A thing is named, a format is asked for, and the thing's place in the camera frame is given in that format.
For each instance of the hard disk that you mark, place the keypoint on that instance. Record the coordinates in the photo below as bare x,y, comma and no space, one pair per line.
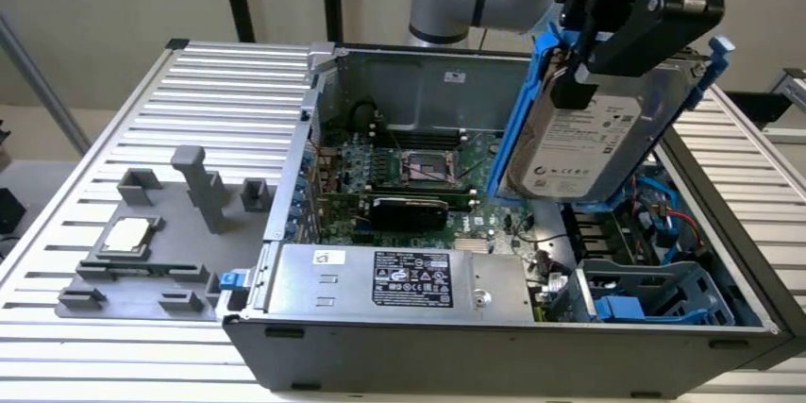
587,157

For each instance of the black block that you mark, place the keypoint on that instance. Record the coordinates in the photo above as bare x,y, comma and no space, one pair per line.
756,105

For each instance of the black RAM slot bank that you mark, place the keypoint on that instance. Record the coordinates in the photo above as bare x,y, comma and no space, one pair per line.
416,138
416,189

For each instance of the CPU socket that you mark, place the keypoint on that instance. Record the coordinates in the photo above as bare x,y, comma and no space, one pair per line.
425,166

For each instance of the green motherboard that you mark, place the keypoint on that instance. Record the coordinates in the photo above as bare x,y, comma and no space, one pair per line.
390,176

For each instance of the copper chipset heatsink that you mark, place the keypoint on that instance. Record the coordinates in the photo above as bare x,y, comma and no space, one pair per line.
473,245

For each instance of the black graphics card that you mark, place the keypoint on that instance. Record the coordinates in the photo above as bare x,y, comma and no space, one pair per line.
406,214

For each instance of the silver power supply unit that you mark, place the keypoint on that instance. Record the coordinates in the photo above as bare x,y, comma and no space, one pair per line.
353,285

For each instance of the black open PC case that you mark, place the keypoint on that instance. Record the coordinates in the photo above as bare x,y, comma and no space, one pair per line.
441,356

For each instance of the blue case latch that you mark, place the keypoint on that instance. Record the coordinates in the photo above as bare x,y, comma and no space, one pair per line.
233,280

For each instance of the gray parts rack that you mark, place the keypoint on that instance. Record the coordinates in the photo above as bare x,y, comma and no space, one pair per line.
189,238

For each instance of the silver CPU chip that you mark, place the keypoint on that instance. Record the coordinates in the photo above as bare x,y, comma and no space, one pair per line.
129,234

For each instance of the green RAM stick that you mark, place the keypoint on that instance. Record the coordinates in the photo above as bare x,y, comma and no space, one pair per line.
142,271

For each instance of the black box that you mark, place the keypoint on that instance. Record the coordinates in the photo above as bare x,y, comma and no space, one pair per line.
10,209

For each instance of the aluminium profile rail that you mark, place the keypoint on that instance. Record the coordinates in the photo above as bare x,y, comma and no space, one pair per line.
788,87

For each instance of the aluminium frame post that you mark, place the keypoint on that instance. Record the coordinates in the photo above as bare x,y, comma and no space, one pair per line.
45,87

